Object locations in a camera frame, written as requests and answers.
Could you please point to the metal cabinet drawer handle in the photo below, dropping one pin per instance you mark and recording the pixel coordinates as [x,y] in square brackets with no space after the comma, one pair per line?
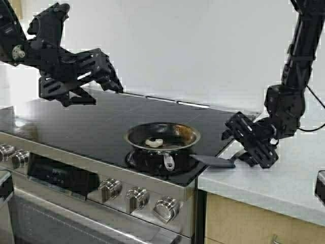
[275,239]

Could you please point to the far right stove knob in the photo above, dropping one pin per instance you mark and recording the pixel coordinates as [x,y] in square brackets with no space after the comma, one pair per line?
[166,209]

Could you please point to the raw white shrimp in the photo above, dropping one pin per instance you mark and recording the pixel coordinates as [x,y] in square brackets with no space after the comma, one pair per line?
[154,143]

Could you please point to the steel frying pan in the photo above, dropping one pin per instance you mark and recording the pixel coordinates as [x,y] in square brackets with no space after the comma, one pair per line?
[173,155]

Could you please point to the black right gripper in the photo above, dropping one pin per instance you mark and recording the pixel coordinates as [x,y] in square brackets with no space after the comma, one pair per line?
[255,137]

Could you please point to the middle stove knob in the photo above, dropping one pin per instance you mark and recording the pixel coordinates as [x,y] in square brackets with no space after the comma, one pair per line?
[109,189]

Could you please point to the black robot base left edge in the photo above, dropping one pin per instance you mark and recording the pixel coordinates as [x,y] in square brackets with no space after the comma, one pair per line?
[7,187]

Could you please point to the light wood base cabinet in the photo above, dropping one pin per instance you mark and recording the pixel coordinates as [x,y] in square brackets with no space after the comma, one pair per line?
[231,221]

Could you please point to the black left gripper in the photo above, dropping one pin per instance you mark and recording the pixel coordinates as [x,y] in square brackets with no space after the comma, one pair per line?
[63,73]

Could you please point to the far left stove knob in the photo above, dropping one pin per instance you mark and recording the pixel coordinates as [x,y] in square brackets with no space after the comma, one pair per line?
[6,151]

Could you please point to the stove knob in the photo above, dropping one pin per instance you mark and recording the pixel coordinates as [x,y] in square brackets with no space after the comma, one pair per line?
[6,151]
[109,189]
[136,198]
[20,158]
[166,209]

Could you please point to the black robot base right edge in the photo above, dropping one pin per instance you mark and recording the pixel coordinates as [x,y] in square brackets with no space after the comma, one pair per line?
[319,187]

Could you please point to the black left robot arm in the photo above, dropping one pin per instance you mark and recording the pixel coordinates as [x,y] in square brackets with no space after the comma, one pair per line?
[13,38]

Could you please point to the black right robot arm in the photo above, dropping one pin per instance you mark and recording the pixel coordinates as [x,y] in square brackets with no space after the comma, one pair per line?
[284,102]

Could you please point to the black spatula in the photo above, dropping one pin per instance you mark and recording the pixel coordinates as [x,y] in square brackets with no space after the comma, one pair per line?
[218,162]

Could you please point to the stainless steel electric stove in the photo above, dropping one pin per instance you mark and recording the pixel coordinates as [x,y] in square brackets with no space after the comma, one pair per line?
[91,137]

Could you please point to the stove black display panel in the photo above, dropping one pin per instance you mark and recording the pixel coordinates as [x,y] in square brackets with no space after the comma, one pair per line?
[61,177]

